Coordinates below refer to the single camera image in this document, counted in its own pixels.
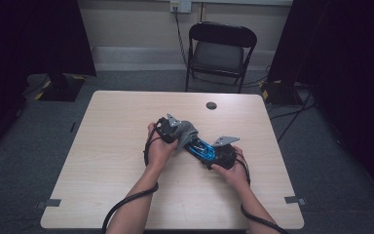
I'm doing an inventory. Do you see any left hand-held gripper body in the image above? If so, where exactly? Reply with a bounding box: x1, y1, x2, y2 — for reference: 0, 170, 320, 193
155, 113, 183, 144

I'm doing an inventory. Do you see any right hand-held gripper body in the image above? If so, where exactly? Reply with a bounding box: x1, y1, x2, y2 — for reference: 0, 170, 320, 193
208, 136, 241, 171

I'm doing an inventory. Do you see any blue toy car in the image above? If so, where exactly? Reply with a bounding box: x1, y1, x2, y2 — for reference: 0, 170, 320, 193
183, 137, 217, 164

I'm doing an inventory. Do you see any grey cloth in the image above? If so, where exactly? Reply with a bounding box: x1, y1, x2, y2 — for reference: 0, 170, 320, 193
174, 119, 200, 151

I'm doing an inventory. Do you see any person's right hand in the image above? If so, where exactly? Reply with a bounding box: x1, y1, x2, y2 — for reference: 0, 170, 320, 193
210, 145, 251, 193

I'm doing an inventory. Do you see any person's left hand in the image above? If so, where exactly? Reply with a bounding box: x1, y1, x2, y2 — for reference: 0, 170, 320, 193
145, 121, 179, 171

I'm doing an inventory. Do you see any grey tape strip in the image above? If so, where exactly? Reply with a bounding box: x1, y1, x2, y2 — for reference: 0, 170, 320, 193
35, 198, 62, 210
284, 195, 307, 207

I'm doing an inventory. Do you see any black stand base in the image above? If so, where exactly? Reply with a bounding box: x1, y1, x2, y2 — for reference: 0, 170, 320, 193
33, 71, 88, 102
260, 79, 305, 107

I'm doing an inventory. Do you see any black folding chair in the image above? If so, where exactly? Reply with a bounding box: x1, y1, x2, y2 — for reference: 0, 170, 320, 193
184, 20, 258, 95

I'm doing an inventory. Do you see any black curtain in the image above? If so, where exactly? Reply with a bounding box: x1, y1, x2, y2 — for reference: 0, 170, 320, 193
0, 0, 97, 164
267, 0, 374, 206

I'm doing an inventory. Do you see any right hand-held gripper cable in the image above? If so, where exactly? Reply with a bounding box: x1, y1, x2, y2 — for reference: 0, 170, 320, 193
236, 151, 290, 234

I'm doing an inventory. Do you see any hand-held gripper cable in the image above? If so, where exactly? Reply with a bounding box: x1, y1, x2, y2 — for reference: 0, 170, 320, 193
236, 151, 290, 234
101, 117, 164, 234

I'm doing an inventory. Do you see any black floor cable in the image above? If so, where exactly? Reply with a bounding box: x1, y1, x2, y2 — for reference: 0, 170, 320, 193
276, 87, 315, 144
268, 101, 318, 121

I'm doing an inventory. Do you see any left hand-held gripper cable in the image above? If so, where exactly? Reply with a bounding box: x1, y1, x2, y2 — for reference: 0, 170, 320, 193
101, 117, 164, 234

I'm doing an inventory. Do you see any black socket cable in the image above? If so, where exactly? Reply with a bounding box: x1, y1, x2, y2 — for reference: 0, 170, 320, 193
173, 7, 190, 67

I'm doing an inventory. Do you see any white wall socket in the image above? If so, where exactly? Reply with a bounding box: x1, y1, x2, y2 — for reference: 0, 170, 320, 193
169, 0, 193, 14

